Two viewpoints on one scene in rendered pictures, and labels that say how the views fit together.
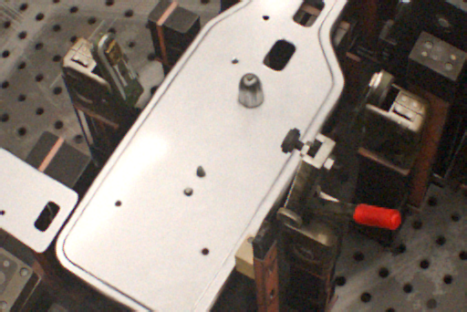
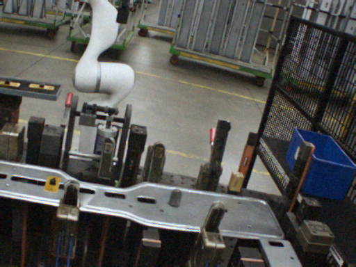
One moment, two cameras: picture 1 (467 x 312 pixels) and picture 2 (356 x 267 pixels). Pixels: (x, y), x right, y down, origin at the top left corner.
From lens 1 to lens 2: 1.70 m
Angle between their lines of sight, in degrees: 84
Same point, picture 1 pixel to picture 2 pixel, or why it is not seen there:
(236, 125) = (189, 205)
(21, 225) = (288, 249)
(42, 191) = (270, 248)
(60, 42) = not seen: outside the picture
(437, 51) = (138, 128)
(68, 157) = (245, 253)
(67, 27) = not seen: outside the picture
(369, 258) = not seen: hidden behind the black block
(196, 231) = (236, 206)
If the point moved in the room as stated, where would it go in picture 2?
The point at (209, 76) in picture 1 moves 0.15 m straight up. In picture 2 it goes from (175, 215) to (189, 166)
